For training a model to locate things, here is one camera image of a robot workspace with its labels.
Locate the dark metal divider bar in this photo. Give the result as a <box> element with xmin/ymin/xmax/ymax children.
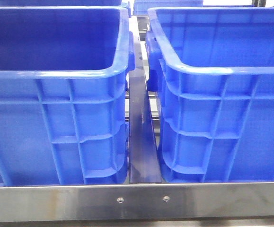
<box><xmin>128</xmin><ymin>35</ymin><xmax>162</xmax><ymax>184</ymax></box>

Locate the blue source plastic crate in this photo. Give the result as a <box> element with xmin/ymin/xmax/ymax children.
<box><xmin>0</xmin><ymin>7</ymin><xmax>134</xmax><ymax>187</ymax></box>

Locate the blue target plastic crate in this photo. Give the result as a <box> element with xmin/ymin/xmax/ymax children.
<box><xmin>146</xmin><ymin>7</ymin><xmax>274</xmax><ymax>183</ymax></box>

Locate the blue far crate centre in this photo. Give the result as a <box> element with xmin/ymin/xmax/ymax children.
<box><xmin>133</xmin><ymin>0</ymin><xmax>203</xmax><ymax>15</ymax></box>

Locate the blue rear left crate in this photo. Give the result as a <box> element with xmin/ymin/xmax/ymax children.
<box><xmin>0</xmin><ymin>0</ymin><xmax>131</xmax><ymax>9</ymax></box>

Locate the steel front rail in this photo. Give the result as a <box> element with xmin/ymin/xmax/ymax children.
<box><xmin>0</xmin><ymin>182</ymin><xmax>274</xmax><ymax>222</ymax></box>

